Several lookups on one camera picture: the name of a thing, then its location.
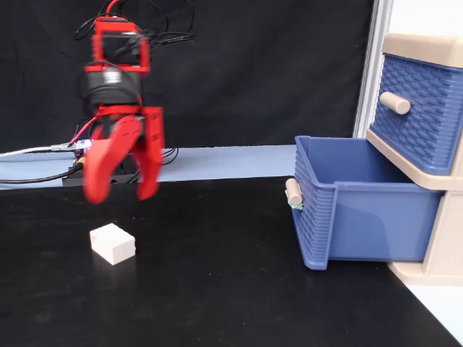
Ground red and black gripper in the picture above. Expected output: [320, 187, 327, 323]
[82, 103, 164, 205]

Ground white block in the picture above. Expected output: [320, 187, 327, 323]
[89, 223, 137, 267]

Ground blue drawer green banded handle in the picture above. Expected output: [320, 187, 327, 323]
[292, 135, 445, 270]

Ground beige plastic drawer cabinet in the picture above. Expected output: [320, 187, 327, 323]
[365, 33, 463, 286]

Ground black table mat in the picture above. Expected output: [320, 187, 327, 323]
[0, 176, 462, 347]

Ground black backdrop cloth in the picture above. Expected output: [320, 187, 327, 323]
[0, 0, 377, 155]

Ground green rubber band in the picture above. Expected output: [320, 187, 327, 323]
[284, 189, 305, 211]

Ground thin black servo wires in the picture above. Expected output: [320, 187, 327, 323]
[124, 144, 179, 184]
[75, 0, 197, 46]

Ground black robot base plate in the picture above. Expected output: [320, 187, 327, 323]
[61, 169, 140, 187]

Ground pink red cable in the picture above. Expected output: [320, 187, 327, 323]
[68, 117, 98, 145]

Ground black power cable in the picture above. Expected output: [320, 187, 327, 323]
[0, 157, 88, 184]

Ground white USB cable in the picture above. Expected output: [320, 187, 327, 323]
[0, 143, 79, 158]

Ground white aluminium frame post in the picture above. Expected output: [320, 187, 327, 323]
[352, 0, 395, 147]

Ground blue drawer plain beige handle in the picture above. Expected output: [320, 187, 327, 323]
[372, 53, 463, 174]

